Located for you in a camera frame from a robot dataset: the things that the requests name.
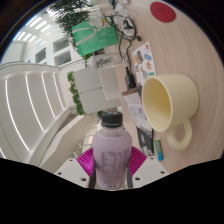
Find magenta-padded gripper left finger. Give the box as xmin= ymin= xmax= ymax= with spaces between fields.
xmin=54 ymin=147 xmax=97 ymax=189

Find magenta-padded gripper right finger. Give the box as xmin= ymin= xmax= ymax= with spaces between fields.
xmin=125 ymin=145 xmax=169 ymax=189

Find purple drink bottle black cap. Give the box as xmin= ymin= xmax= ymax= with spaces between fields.
xmin=91 ymin=111 xmax=133 ymax=191

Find clear plastic water bottle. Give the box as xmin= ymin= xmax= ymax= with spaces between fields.
xmin=87 ymin=52 xmax=123 ymax=70

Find small green blue eraser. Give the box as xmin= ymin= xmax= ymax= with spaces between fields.
xmin=153 ymin=139 xmax=165 ymax=162

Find black tablet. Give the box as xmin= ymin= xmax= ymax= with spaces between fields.
xmin=138 ymin=128 xmax=154 ymax=156

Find cream yellow mug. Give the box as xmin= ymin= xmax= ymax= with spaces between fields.
xmin=141 ymin=73 xmax=200 ymax=151

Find row of green leafy plants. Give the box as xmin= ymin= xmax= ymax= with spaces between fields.
xmin=66 ymin=70 xmax=86 ymax=116

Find tall white cabinet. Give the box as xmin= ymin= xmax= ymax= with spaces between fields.
xmin=72 ymin=68 xmax=123 ymax=114

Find ceiling light strips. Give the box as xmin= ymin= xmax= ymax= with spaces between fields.
xmin=4 ymin=73 xmax=64 ymax=151

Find black power bank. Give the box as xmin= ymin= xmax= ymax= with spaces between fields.
xmin=124 ymin=66 xmax=137 ymax=90

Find white plastic chair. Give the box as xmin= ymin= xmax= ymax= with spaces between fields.
xmin=98 ymin=65 xmax=122 ymax=102

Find colourful sticker sheet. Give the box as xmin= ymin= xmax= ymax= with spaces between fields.
xmin=131 ymin=41 xmax=157 ymax=87

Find green tote bag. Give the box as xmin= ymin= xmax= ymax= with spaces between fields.
xmin=71 ymin=18 xmax=120 ymax=57

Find long green hedge planter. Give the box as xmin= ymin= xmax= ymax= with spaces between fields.
xmin=56 ymin=0 xmax=101 ymax=33

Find flat round red coaster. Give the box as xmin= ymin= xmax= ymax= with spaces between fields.
xmin=149 ymin=1 xmax=176 ymax=23

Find tangle of black cables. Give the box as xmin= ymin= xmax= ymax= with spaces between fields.
xmin=104 ymin=6 xmax=143 ymax=43

